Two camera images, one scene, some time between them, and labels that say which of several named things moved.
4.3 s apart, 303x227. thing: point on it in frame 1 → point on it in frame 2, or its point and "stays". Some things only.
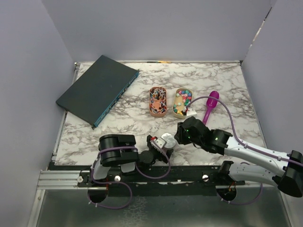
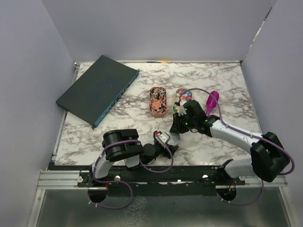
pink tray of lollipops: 157,101 stays
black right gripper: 179,134 → 176,126
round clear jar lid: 170,139 stays
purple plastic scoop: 211,103 stays
